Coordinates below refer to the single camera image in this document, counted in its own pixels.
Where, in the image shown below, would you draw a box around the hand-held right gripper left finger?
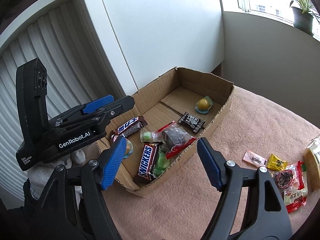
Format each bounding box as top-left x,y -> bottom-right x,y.
32,135 -> 128,240

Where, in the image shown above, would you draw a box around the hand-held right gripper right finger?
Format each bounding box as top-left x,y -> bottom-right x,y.
197,137 -> 293,240

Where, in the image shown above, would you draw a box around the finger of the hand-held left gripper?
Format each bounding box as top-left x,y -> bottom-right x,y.
89,95 -> 135,131
50,94 -> 115,128

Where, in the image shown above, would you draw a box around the blue rimmed jelly cup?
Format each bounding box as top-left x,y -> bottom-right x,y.
111,134 -> 134,158

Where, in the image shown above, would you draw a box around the chocolate bar with blue label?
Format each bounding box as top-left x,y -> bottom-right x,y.
111,116 -> 148,138

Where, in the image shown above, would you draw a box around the brown chocolate bar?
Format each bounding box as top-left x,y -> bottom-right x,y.
132,142 -> 160,183

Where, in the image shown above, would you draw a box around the green candy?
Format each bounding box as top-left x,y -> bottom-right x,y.
140,130 -> 157,142

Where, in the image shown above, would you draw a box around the clear red packet dark plums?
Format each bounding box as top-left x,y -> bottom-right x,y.
152,121 -> 197,159

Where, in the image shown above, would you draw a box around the small black packet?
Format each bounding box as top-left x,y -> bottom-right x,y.
178,112 -> 206,133

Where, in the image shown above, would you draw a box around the green snack packet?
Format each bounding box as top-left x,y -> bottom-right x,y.
150,146 -> 173,177

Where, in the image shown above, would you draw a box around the cardboard box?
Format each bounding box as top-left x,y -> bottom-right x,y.
96,66 -> 235,197

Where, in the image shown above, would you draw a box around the yellow jelly cup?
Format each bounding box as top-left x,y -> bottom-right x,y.
195,96 -> 214,113

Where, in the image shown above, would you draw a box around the person's left hand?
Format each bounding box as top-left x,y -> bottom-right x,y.
27,149 -> 87,200

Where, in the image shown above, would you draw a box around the pink wrapped candy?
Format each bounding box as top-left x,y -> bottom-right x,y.
242,150 -> 268,167

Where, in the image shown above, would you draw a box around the pink blanket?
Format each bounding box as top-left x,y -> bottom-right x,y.
100,85 -> 320,240

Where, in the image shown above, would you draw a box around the small yellow candy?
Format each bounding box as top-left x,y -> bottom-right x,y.
266,154 -> 288,172

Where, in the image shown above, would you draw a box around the white louvered door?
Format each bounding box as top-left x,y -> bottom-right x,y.
0,0 -> 125,210

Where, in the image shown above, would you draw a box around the clear red packet dark rings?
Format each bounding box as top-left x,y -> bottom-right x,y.
272,161 -> 307,197

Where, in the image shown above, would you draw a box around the white cabinet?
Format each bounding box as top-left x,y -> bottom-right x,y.
74,0 -> 225,98

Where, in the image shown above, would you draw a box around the red snack packet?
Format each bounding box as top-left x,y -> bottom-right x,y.
284,187 -> 308,214

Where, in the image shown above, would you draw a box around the cake in clear wrapper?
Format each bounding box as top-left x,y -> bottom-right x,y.
302,135 -> 320,188

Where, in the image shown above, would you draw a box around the white framed window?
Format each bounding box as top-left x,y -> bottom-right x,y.
216,0 -> 320,42

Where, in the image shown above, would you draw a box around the potted spider plant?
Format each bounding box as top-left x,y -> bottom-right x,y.
289,0 -> 320,34

